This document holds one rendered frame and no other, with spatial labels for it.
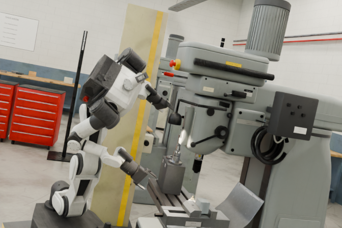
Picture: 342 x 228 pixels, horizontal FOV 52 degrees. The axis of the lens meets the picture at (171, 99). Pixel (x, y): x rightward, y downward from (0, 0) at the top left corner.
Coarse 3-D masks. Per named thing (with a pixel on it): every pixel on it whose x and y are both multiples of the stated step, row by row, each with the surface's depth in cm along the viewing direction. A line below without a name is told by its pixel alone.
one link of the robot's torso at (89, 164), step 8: (80, 112) 230; (80, 120) 228; (104, 128) 231; (88, 136) 225; (96, 136) 233; (104, 136) 231; (80, 152) 231; (80, 160) 226; (88, 160) 227; (96, 160) 230; (80, 168) 225; (88, 168) 227; (96, 168) 231
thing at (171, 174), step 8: (168, 160) 227; (160, 168) 242; (168, 168) 222; (176, 168) 223; (184, 168) 224; (160, 176) 237; (168, 176) 222; (176, 176) 223; (160, 184) 232; (168, 184) 223; (176, 184) 224; (168, 192) 224; (176, 192) 224
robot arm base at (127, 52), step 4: (128, 48) 215; (124, 52) 215; (128, 52) 212; (120, 56) 216; (128, 56) 211; (124, 60) 211; (124, 64) 212; (128, 64) 213; (144, 64) 219; (132, 68) 215; (144, 68) 219; (136, 72) 217; (140, 72) 219
